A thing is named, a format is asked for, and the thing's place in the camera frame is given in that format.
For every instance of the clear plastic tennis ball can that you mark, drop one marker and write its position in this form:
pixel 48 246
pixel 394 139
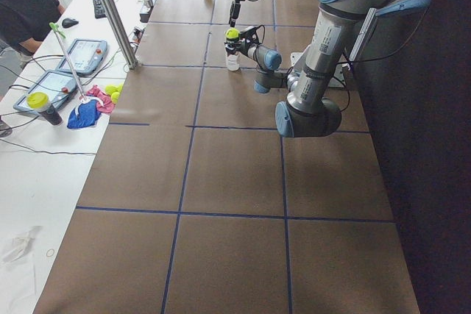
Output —
pixel 232 62

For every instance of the yellow Wilson tennis ball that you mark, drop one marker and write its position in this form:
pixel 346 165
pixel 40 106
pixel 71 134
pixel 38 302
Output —
pixel 232 34

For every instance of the tennis balls beside cloth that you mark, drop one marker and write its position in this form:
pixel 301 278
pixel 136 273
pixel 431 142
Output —
pixel 114 92

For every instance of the small metal cylinder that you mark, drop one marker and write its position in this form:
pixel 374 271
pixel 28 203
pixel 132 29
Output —
pixel 148 3

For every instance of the pink cloth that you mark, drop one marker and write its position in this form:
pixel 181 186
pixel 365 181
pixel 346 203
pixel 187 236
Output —
pixel 104 103

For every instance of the black computer keyboard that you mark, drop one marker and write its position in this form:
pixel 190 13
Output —
pixel 99 9

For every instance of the upper teach pendant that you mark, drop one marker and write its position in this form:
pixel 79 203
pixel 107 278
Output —
pixel 86 55

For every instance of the teach pendant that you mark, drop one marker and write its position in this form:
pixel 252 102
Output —
pixel 86 55
pixel 57 85

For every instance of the blue cloth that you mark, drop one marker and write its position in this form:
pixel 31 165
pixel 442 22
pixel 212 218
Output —
pixel 84 115

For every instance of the black computer mouse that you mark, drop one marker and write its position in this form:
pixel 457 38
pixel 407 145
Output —
pixel 69 22

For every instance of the lower teach pendant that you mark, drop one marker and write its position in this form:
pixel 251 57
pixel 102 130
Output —
pixel 57 85

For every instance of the cup with yellow lid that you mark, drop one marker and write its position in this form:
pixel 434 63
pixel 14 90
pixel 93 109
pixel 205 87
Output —
pixel 40 102

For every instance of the person in black shirt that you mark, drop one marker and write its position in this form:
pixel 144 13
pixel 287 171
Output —
pixel 25 23

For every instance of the crumpled white plastic wrap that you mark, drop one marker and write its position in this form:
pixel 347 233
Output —
pixel 15 246

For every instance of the aluminium frame post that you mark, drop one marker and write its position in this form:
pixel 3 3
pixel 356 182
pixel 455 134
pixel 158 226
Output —
pixel 121 36

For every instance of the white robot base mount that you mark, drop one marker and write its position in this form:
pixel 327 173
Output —
pixel 337 81

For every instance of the green handled grabber stick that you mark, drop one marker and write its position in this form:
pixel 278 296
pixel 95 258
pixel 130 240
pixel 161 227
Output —
pixel 83 98

